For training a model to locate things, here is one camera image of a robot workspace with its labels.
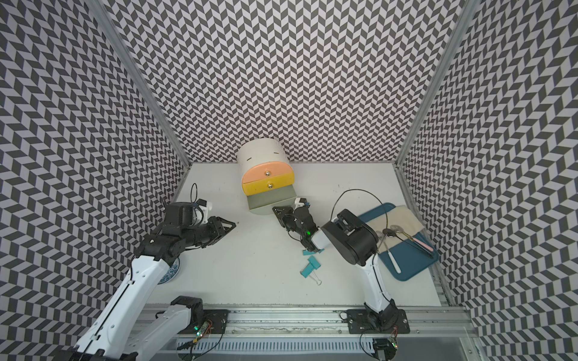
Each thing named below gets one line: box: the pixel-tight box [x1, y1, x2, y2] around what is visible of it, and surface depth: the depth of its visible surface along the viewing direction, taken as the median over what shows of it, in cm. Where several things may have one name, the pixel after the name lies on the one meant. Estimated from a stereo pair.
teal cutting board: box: [357, 202, 440, 282], surface depth 93 cm
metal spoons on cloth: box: [375, 224, 434, 274], surface depth 95 cm
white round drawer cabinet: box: [237, 138, 296, 194], surface depth 93 cm
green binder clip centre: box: [307, 254, 322, 270], surface depth 90 cm
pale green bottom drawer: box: [246, 184, 298, 216], surface depth 93 cm
